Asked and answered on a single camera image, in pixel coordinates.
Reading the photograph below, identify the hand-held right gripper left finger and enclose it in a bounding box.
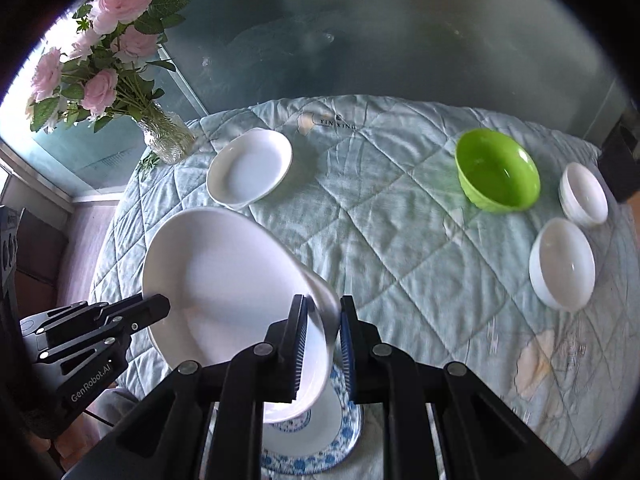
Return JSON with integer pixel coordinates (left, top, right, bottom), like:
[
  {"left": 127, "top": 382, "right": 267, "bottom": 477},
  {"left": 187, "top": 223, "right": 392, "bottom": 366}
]
[{"left": 85, "top": 294, "right": 308, "bottom": 480}]

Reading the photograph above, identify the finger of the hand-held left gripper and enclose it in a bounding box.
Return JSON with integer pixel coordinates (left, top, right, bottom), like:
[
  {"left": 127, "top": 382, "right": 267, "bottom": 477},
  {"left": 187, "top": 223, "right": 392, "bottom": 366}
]
[
  {"left": 32, "top": 294, "right": 172, "bottom": 376},
  {"left": 19, "top": 294, "right": 147, "bottom": 341}
]

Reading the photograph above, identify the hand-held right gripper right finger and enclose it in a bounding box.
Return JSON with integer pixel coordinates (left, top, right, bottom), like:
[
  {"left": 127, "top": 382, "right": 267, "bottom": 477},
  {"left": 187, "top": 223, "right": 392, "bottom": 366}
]
[{"left": 339, "top": 295, "right": 576, "bottom": 480}]

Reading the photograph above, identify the blue patterned plate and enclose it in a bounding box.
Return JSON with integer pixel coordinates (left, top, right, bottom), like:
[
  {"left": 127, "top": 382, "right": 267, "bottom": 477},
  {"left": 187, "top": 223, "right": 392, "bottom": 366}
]
[{"left": 259, "top": 360, "right": 365, "bottom": 476}]

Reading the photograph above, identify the large white plate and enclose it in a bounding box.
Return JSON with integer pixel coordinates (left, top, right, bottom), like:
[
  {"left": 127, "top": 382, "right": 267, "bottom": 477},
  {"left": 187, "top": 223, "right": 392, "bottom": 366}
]
[{"left": 141, "top": 208, "right": 342, "bottom": 425}]

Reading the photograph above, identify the white oval plate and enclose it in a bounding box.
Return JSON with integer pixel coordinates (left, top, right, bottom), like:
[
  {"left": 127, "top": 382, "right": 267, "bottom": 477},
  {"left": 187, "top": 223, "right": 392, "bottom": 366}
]
[{"left": 206, "top": 128, "right": 294, "bottom": 211}]

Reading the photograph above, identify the large white bowl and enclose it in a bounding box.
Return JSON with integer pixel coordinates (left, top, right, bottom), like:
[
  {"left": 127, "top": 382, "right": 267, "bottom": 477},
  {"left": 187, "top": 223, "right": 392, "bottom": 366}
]
[{"left": 529, "top": 217, "right": 597, "bottom": 312}]

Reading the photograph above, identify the green bowl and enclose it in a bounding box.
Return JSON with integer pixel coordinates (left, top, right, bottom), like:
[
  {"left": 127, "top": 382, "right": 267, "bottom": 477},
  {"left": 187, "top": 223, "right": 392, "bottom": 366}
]
[{"left": 454, "top": 128, "right": 542, "bottom": 213}]

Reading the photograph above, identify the light blue quilted blanket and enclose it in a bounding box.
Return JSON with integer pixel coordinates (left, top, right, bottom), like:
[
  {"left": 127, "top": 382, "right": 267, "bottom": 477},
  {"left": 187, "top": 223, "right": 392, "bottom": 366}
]
[{"left": 92, "top": 94, "right": 640, "bottom": 480}]

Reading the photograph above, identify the glass vase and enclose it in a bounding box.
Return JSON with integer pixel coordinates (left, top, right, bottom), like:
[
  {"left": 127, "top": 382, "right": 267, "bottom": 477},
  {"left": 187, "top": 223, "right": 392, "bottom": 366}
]
[{"left": 134, "top": 104, "right": 197, "bottom": 166}]

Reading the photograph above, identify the pink rose bouquet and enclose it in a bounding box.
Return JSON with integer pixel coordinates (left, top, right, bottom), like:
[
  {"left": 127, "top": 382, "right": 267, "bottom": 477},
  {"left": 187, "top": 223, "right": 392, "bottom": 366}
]
[{"left": 25, "top": 0, "right": 192, "bottom": 136}]

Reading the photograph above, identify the small white bowl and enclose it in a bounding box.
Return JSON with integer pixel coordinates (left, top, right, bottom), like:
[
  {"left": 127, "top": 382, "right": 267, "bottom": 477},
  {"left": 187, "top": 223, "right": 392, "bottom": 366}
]
[{"left": 558, "top": 162, "right": 610, "bottom": 229}]

